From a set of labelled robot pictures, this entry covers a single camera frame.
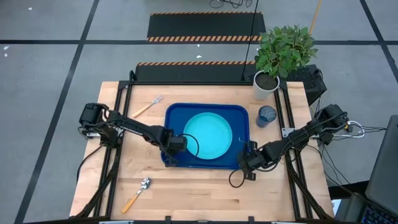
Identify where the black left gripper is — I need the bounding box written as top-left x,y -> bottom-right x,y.
152,127 -> 188,166

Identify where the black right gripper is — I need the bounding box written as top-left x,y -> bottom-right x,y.
238,141 -> 275,181

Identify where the blue plastic tray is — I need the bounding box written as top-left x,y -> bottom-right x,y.
160,102 -> 251,170

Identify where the wooden handled metal spoon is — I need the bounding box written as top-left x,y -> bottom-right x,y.
121,177 -> 152,215

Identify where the blue translucent cup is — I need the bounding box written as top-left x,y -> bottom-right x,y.
256,105 -> 277,128

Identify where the turquoise round plate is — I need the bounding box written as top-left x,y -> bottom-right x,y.
183,112 -> 233,161

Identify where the wooden handled metal fork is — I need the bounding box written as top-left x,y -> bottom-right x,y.
132,95 -> 164,118

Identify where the silver mounting plate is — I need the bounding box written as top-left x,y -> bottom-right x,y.
281,126 -> 296,138

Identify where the white plant pot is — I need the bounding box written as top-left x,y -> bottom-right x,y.
252,70 -> 280,101

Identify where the black striped floor mat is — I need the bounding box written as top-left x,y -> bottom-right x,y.
146,11 -> 267,43
134,61 -> 259,83

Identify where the black computer case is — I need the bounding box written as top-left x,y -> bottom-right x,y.
287,64 -> 328,106

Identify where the green leafy plant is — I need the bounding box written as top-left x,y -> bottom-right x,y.
254,24 -> 319,78

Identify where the grey laptop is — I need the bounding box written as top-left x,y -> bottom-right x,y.
335,114 -> 398,224

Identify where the black left camera cable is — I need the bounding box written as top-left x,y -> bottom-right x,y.
177,133 -> 200,159

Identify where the black camera cable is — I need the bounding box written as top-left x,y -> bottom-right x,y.
177,133 -> 200,159
228,169 -> 247,189

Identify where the black right camera cable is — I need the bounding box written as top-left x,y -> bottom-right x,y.
228,169 -> 247,189

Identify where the black aluminium frame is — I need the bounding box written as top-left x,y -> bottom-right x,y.
70,70 -> 335,224

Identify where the white cable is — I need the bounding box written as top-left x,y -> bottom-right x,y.
334,120 -> 365,139

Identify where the thin black hanging cable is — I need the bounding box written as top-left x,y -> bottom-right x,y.
241,0 -> 261,82

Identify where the black floor cable bundle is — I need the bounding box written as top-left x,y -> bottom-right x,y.
208,0 -> 253,9

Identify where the yellow cable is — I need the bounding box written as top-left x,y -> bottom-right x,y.
307,0 -> 323,35

